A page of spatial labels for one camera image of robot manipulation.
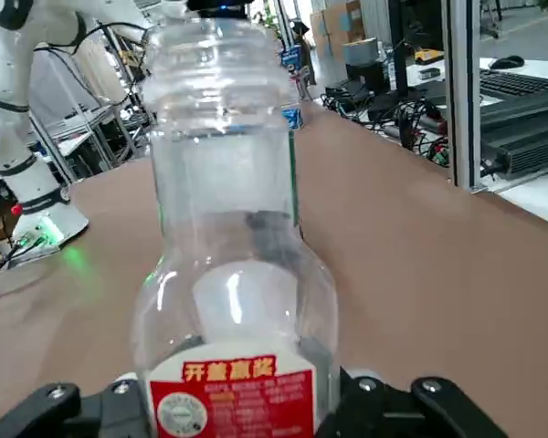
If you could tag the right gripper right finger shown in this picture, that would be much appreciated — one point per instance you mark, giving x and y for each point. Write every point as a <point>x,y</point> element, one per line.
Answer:
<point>383,410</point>

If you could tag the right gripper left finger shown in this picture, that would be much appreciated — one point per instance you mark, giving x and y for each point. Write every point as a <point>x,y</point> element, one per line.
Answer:
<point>50,410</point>

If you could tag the clear plastic drink bottle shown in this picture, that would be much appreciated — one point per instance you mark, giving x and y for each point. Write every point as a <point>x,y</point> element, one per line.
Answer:
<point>219,182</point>

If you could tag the blue cylindrical snack can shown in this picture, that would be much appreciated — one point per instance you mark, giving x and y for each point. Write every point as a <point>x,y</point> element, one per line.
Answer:
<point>291,55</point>

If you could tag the cardboard carton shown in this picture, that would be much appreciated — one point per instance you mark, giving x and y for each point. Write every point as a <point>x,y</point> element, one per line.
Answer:
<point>335,23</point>

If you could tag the blue cookie box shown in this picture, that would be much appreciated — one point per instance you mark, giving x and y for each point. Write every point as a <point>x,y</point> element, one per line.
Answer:
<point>294,119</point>

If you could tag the grey box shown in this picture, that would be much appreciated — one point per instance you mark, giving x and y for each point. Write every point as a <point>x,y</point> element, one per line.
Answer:
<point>361,52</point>

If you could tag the black monitor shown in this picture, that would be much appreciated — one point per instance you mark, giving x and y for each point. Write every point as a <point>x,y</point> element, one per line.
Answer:
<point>399,45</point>

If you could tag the yellow red toy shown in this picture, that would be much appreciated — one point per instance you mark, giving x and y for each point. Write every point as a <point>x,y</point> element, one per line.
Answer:
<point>429,55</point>

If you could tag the black computer mouse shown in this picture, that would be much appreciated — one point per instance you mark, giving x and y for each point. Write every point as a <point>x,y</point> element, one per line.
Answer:
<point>507,62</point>

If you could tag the black power supply unit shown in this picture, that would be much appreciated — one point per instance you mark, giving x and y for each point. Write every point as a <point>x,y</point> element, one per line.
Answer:
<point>525,150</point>
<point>530,114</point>

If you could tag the black keyboard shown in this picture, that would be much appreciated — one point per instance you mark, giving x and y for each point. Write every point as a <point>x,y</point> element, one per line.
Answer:
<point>520,83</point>

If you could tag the aluminium frame post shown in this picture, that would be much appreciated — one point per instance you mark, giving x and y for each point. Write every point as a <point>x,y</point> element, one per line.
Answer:
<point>461,91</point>

